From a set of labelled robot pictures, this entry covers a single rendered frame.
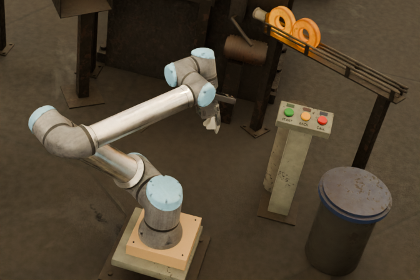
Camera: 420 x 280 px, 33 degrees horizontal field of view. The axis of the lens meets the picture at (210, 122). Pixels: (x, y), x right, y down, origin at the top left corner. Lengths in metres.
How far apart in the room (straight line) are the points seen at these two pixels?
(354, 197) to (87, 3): 1.63
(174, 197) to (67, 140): 0.60
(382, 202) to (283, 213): 0.59
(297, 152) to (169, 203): 0.69
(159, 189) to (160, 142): 0.91
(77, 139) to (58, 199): 1.01
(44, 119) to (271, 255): 1.33
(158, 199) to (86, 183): 0.73
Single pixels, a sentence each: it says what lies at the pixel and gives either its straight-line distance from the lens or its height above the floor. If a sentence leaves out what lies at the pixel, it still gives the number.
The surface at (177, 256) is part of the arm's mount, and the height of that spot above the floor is 0.18.
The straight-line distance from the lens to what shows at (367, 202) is 3.12.
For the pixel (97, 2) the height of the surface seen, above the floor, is 0.60.
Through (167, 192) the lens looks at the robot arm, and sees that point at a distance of 2.91.
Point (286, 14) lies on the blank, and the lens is 3.52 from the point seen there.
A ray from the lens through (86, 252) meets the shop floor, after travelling 3.26.
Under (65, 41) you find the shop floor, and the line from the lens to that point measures 4.47.
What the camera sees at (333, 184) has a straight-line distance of 3.15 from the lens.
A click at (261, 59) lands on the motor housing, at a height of 0.48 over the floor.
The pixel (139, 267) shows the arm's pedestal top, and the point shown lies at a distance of 3.07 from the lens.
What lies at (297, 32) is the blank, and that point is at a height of 0.71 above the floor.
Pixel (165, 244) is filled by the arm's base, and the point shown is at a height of 0.21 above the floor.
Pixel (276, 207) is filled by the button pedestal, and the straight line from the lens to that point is 3.51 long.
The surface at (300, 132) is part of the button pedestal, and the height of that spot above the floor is 0.54.
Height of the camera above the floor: 2.53
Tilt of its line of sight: 40 degrees down
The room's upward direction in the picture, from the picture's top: 11 degrees clockwise
